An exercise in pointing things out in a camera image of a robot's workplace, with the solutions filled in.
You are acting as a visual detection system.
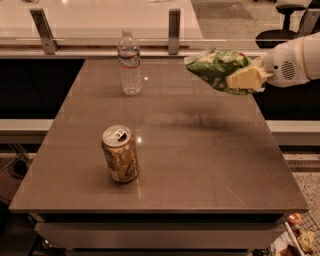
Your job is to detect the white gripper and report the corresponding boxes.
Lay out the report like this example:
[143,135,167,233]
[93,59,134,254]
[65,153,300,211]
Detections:
[226,37,310,89]

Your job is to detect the green jalapeno chip bag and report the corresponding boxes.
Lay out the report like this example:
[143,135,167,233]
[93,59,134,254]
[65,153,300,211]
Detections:
[184,49,264,95]

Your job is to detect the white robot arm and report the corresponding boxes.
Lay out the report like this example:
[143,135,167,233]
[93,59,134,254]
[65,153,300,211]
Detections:
[226,33,320,89]

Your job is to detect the orange soda can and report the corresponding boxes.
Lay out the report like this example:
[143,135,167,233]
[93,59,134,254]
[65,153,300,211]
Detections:
[101,125,139,183]

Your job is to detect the black office chair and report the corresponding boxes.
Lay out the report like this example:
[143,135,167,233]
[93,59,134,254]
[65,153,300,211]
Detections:
[256,0,320,48]

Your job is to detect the clear plastic water bottle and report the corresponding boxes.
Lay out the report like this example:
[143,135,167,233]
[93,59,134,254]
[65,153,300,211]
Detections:
[117,29,142,96]

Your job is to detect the grey table drawer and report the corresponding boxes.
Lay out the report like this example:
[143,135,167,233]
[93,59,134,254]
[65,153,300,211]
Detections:
[35,223,284,250]

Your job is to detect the right metal glass bracket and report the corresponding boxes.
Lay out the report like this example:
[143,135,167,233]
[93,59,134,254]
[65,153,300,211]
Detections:
[168,9,181,55]

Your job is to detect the metal glass bracket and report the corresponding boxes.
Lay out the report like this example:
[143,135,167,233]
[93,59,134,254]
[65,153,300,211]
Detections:
[29,9,59,55]
[168,9,181,55]

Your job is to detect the wire basket with snacks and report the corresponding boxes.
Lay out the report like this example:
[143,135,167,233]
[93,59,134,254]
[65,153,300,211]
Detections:
[268,213,320,256]

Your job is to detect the left metal glass bracket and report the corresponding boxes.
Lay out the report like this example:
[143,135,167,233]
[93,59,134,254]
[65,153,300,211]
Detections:
[29,9,59,55]

